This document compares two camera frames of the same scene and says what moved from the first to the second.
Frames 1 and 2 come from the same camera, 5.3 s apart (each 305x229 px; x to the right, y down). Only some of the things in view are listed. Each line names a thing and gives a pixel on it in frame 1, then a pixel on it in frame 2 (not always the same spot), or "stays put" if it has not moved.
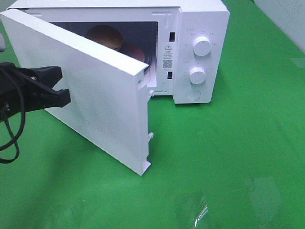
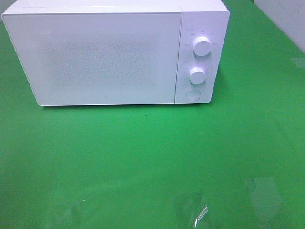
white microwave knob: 197,75 stays put
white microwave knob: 202,46 stays put
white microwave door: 108,105 -> 75,58
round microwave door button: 193,94 stays put
